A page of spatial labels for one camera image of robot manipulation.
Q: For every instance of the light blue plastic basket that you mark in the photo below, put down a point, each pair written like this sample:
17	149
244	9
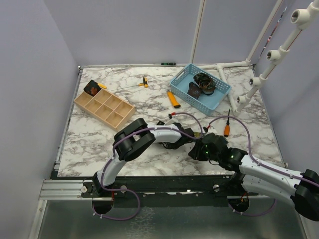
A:
206	104

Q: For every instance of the yellow utility knife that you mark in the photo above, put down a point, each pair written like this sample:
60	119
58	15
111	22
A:
173	100

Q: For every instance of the orange handled screwdriver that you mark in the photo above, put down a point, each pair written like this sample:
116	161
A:
227	127

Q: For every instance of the green black marker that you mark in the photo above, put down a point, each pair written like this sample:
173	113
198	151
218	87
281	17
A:
168	63

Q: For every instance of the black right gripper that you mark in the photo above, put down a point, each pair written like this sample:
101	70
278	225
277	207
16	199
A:
195	152

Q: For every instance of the blue yellow floral tie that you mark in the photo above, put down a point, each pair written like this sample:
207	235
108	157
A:
198	135

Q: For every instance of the rolled dark orange-leaf tie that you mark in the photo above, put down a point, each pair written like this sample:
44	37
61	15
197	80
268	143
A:
92	88

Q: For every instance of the yellow black wire stripper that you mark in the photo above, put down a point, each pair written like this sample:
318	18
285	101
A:
144	83

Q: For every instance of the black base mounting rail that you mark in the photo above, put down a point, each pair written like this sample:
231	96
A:
155	191

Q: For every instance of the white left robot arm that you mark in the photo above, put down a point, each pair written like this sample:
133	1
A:
133	140

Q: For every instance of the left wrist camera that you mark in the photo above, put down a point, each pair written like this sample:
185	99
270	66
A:
169	122

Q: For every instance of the wooden compartment tray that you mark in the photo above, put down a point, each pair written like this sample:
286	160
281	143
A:
106	107

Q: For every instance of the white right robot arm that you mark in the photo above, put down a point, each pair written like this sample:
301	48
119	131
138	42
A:
299	189

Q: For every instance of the folded dark patterned tie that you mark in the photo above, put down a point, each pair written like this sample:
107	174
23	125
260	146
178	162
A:
194	90

